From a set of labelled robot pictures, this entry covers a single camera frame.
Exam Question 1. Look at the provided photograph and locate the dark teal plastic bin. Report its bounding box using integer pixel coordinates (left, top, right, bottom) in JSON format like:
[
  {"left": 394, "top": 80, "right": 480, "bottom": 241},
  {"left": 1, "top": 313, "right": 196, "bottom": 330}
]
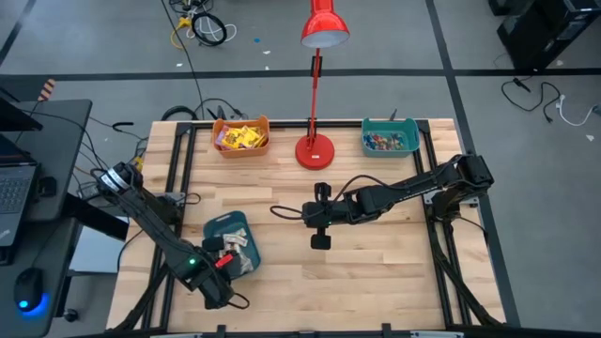
[{"left": 202, "top": 209, "right": 263, "bottom": 282}]

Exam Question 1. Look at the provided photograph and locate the orange plastic bin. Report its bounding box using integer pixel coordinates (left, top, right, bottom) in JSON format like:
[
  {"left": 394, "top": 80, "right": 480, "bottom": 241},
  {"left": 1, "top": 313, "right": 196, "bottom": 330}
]
[{"left": 211, "top": 115, "right": 272, "bottom": 160}]

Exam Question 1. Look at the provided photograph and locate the light teal plastic bin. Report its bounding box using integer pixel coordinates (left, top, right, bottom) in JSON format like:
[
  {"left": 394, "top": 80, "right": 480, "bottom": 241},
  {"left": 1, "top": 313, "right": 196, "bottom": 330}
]
[{"left": 361, "top": 116, "right": 422, "bottom": 159}]

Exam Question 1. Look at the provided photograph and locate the red desk lamp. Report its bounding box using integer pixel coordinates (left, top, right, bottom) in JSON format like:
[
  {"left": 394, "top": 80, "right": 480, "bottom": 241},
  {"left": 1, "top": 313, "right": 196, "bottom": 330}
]
[{"left": 294, "top": 0, "right": 351, "bottom": 171}]

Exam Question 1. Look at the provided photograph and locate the small black desk gadget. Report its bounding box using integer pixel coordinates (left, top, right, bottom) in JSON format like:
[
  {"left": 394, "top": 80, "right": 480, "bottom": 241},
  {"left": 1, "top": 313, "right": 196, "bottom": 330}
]
[{"left": 36, "top": 175, "right": 58, "bottom": 198}]

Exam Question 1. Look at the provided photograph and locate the black computer mouse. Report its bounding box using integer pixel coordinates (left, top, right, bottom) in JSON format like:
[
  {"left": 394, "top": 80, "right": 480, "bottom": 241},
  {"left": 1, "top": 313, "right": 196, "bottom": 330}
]
[{"left": 12, "top": 267, "right": 46, "bottom": 314}]

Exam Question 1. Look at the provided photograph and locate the black desk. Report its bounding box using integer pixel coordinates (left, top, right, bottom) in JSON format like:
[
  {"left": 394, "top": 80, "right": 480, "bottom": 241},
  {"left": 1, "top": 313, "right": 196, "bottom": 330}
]
[{"left": 0, "top": 98, "right": 94, "bottom": 338}]

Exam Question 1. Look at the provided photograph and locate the black laptop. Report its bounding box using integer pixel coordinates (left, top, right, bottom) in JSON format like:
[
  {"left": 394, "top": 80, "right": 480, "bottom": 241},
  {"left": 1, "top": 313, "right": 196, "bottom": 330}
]
[{"left": 0, "top": 133, "right": 39, "bottom": 248}]

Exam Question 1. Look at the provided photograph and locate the orange black striped tape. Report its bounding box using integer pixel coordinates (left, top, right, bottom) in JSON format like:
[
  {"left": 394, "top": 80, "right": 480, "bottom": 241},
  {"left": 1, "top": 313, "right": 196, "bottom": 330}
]
[{"left": 37, "top": 77, "right": 58, "bottom": 102}]

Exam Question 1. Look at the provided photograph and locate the black flat screen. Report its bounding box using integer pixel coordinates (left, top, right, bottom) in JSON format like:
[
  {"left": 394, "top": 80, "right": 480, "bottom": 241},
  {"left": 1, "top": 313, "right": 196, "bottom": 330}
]
[{"left": 0, "top": 96, "right": 44, "bottom": 132}]

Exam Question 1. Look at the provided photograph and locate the black computer case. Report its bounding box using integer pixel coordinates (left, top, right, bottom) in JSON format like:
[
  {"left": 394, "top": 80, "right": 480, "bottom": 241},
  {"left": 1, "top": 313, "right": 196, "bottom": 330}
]
[{"left": 487, "top": 0, "right": 601, "bottom": 71}]

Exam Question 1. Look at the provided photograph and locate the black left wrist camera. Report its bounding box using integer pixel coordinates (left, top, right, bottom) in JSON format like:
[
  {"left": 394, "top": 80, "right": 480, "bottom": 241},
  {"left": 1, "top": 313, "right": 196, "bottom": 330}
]
[{"left": 201, "top": 236, "right": 225, "bottom": 253}]

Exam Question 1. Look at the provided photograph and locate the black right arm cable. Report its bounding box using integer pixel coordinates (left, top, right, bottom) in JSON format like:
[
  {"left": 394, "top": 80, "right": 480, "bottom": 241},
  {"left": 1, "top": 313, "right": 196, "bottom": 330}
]
[{"left": 269, "top": 174, "right": 391, "bottom": 222}]

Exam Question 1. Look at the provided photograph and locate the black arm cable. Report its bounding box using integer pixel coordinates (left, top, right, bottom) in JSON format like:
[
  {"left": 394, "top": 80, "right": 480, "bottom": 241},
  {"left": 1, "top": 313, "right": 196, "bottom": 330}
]
[
  {"left": 269, "top": 174, "right": 391, "bottom": 222},
  {"left": 227, "top": 291, "right": 251, "bottom": 311}
]

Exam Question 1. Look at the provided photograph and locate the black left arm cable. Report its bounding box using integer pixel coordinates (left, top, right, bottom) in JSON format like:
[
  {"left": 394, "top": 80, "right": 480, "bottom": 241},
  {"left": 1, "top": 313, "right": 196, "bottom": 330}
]
[{"left": 227, "top": 291, "right": 251, "bottom": 311}]

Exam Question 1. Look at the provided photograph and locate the black hose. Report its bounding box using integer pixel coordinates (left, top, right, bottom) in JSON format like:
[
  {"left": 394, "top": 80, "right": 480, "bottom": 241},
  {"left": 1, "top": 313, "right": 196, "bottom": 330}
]
[{"left": 161, "top": 104, "right": 199, "bottom": 122}]

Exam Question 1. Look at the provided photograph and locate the black coiled cable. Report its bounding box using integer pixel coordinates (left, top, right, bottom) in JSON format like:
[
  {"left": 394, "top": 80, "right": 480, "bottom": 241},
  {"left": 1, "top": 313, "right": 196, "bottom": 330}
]
[{"left": 191, "top": 11, "right": 229, "bottom": 47}]

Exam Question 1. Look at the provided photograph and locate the yellow floor cable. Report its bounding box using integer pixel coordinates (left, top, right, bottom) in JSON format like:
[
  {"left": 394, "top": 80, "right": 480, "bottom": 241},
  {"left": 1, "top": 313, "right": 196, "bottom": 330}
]
[{"left": 169, "top": 16, "right": 193, "bottom": 51}]

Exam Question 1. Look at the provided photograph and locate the black floor cable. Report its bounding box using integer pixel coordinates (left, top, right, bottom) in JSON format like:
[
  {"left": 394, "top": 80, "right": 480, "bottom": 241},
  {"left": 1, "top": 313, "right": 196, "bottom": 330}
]
[{"left": 500, "top": 76, "right": 563, "bottom": 124}]

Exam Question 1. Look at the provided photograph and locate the white floor cable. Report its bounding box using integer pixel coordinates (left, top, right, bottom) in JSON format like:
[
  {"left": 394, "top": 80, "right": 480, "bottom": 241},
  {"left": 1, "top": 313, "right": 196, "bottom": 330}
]
[{"left": 555, "top": 93, "right": 601, "bottom": 128}]

